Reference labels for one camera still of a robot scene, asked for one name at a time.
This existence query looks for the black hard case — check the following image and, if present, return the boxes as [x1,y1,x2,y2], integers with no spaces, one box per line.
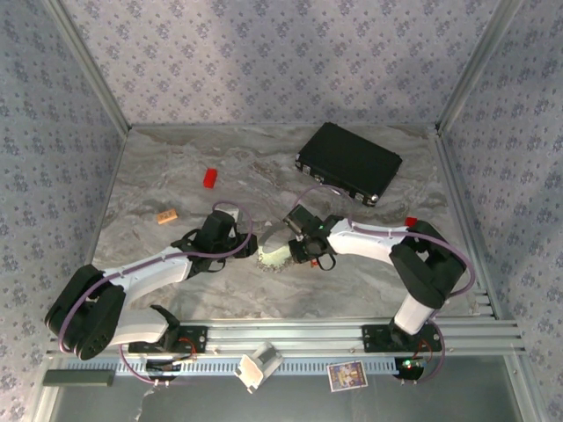
[295,121,404,207]

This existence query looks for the colourful printed card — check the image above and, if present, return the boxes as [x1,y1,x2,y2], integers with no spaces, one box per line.
[325,360,369,392]

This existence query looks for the black left controller board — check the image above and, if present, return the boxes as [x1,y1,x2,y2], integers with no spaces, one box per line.
[144,358,197,382]

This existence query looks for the black controller board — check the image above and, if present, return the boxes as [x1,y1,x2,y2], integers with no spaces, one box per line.
[144,358,197,382]
[394,356,428,380]

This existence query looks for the black right controller board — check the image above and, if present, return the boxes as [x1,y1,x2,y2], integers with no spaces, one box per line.
[394,356,428,380]

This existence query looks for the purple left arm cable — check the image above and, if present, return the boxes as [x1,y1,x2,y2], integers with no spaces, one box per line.
[56,200,252,389]

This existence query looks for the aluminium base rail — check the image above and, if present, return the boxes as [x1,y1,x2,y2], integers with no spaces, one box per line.
[47,319,528,358]

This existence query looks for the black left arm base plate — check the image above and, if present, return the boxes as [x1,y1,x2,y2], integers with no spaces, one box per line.
[160,324,208,354]

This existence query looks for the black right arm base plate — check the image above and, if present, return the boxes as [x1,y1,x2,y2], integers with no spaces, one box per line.
[361,324,443,353]

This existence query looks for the white plastic bracket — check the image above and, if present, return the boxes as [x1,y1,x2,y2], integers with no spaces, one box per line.
[233,342,284,395]

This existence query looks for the slotted grey cable duct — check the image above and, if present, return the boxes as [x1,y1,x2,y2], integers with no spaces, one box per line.
[63,356,401,377]

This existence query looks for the aluminium side rail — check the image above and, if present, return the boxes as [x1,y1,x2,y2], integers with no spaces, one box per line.
[427,129,503,321]

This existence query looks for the aluminium frame post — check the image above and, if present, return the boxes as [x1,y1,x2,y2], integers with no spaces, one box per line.
[33,386,62,422]
[45,0,133,134]
[505,355,549,422]
[434,0,525,136]

